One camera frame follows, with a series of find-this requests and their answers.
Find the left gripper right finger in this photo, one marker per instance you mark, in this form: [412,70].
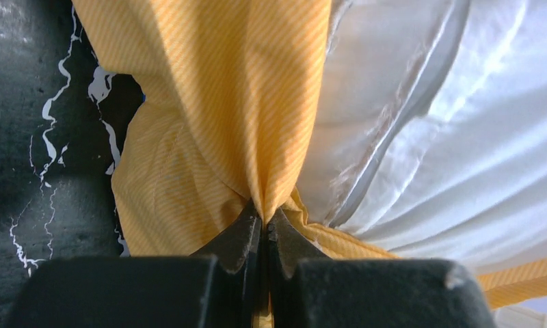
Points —
[310,289]

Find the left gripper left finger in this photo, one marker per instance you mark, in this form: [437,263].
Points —
[215,286]

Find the blue and yellow pillowcase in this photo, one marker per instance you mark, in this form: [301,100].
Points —
[232,93]

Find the white pillow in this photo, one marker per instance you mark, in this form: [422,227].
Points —
[431,141]

